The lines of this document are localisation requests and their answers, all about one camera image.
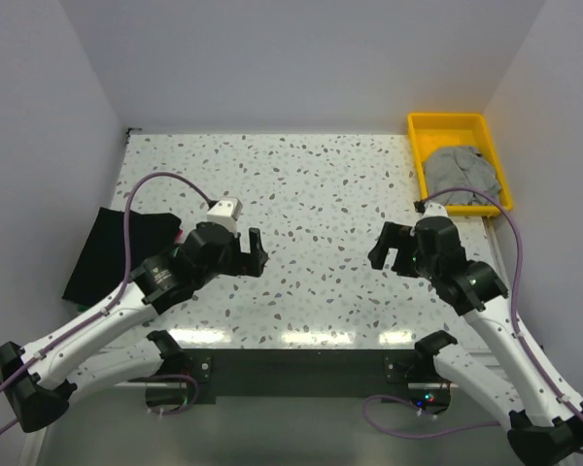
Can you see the yellow plastic bin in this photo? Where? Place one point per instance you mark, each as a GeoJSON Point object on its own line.
{"type": "Point", "coordinates": [428, 132]}

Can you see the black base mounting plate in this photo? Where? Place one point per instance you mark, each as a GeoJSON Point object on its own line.
{"type": "Point", "coordinates": [313, 373]}

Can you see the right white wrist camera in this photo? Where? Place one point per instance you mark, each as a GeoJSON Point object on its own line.
{"type": "Point", "coordinates": [430, 209]}

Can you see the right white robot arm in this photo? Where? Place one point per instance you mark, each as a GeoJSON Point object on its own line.
{"type": "Point", "coordinates": [540, 413]}

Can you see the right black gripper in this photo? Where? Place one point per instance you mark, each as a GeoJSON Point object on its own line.
{"type": "Point", "coordinates": [393, 235]}

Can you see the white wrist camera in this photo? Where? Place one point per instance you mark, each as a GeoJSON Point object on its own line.
{"type": "Point", "coordinates": [430, 209]}
{"type": "Point", "coordinates": [225, 212]}

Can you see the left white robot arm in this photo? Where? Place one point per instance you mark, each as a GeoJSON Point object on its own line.
{"type": "Point", "coordinates": [41, 379]}

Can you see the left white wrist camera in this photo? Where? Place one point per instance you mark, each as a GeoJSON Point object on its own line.
{"type": "Point", "coordinates": [225, 212]}

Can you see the grey t shirt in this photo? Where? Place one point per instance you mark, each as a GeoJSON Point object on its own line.
{"type": "Point", "coordinates": [461, 166]}

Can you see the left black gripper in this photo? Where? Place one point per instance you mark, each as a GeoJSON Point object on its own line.
{"type": "Point", "coordinates": [247, 263]}

